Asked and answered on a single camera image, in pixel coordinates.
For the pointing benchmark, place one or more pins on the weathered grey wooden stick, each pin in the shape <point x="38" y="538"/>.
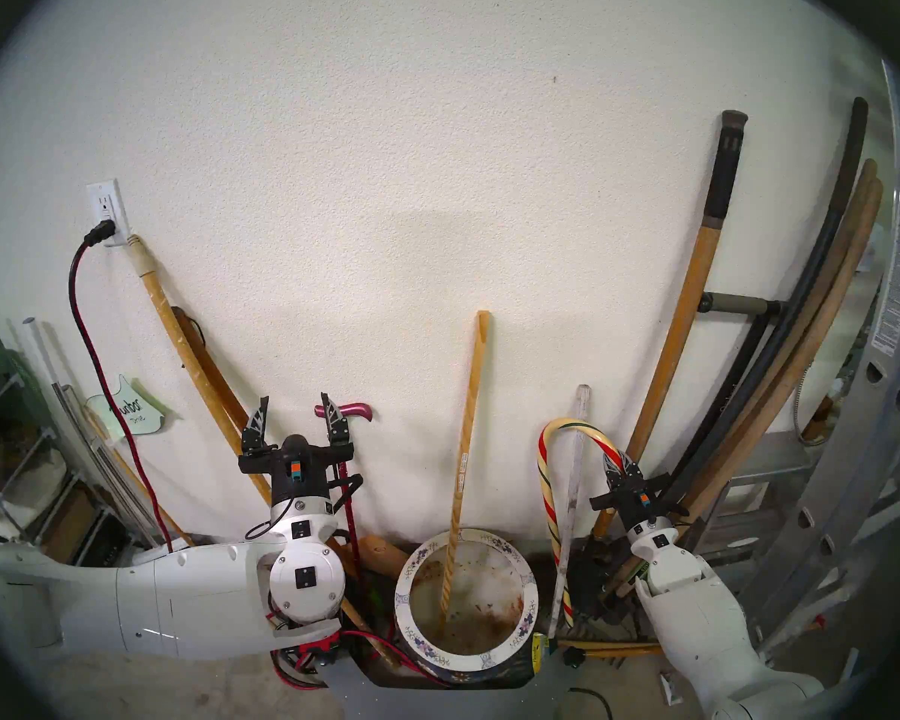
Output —
<point x="574" y="463"/>

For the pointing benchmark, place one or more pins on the flexible metal conduit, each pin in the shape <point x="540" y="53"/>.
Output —
<point x="797" y="403"/>

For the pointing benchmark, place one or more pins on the black tool with grey crossbar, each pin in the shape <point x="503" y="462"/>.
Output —
<point x="739" y="304"/>

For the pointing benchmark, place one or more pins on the red green striped candy cane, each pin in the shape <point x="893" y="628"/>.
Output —
<point x="551" y="516"/>

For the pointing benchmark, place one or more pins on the white wall outlet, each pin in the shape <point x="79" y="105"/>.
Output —
<point x="112" y="201"/>

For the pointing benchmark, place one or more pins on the thin light wooden stick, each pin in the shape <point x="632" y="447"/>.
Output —
<point x="469" y="426"/>

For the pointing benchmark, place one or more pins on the yellow black measuring tool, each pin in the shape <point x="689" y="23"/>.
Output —
<point x="540" y="649"/>

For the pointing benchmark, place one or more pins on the white plastic pipe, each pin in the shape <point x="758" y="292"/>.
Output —
<point x="37" y="343"/>

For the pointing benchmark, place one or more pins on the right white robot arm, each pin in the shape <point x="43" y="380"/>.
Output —
<point x="690" y="613"/>

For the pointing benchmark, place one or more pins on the magenta walking cane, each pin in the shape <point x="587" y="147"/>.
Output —
<point x="356" y="409"/>

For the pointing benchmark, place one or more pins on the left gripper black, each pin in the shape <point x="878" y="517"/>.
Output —
<point x="300" y="478"/>

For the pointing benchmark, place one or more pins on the pale green name sign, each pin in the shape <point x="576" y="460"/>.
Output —
<point x="131" y="411"/>

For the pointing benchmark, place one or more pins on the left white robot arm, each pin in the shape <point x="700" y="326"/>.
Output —
<point x="195" y="598"/>

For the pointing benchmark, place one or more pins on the aluminium ladder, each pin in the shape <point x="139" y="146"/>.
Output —
<point x="892" y="351"/>

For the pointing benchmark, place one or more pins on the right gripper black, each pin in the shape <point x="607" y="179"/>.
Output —
<point x="645" y="505"/>

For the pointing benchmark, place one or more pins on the white pot with floral rim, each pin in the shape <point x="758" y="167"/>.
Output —
<point x="457" y="658"/>

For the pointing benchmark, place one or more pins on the bundle of metal rods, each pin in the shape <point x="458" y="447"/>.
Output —
<point x="90" y="448"/>

